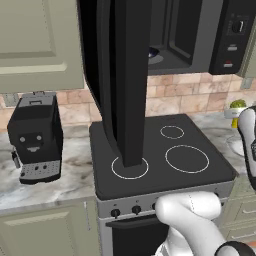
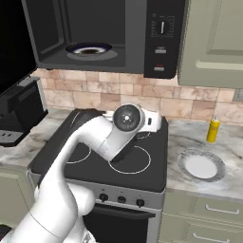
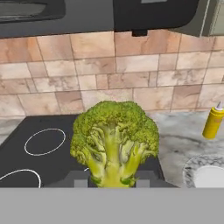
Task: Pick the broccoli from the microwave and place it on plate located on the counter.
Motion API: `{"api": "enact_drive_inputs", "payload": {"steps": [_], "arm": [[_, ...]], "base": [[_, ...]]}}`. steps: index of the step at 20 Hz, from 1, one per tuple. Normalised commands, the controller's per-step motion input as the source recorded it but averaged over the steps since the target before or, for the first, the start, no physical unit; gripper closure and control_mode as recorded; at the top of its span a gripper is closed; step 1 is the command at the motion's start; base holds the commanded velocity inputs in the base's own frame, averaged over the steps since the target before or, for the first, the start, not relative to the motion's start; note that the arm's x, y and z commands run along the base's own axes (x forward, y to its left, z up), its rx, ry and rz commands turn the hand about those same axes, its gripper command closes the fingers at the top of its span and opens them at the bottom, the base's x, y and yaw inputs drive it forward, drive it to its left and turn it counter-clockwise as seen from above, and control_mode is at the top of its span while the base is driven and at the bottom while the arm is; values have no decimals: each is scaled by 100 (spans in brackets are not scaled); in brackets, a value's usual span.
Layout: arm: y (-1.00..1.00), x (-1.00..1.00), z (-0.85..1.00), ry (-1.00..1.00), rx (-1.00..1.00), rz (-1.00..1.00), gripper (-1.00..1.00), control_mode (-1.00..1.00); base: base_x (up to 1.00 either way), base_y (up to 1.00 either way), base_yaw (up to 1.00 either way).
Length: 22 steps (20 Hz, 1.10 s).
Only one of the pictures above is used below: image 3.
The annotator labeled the white marbled plate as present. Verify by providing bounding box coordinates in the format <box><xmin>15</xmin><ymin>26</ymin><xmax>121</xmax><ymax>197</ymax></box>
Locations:
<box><xmin>182</xmin><ymin>154</ymin><xmax>224</xmax><ymax>189</ymax></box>

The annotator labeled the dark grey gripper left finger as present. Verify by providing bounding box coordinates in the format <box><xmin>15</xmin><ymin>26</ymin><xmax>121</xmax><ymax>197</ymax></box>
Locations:
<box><xmin>43</xmin><ymin>170</ymin><xmax>94</xmax><ymax>189</ymax></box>

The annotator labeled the grey cupboard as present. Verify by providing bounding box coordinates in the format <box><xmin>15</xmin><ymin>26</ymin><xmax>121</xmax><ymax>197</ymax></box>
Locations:
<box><xmin>169</xmin><ymin>0</ymin><xmax>224</xmax><ymax>38</ymax></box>

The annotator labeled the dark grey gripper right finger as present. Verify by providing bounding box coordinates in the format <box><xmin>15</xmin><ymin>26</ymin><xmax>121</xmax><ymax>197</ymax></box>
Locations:
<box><xmin>131</xmin><ymin>169</ymin><xmax>179</xmax><ymax>189</ymax></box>

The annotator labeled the black hob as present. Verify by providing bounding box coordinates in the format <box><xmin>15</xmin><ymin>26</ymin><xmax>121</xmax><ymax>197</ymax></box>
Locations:
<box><xmin>0</xmin><ymin>113</ymin><xmax>165</xmax><ymax>189</ymax></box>

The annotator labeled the yellow squeeze bottle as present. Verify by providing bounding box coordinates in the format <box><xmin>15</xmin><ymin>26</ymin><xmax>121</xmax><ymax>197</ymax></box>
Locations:
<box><xmin>201</xmin><ymin>101</ymin><xmax>224</xmax><ymax>140</ymax></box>

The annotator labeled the green broccoli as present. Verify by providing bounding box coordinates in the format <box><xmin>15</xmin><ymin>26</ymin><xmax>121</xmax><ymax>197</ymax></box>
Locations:
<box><xmin>69</xmin><ymin>100</ymin><xmax>160</xmax><ymax>189</ymax></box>

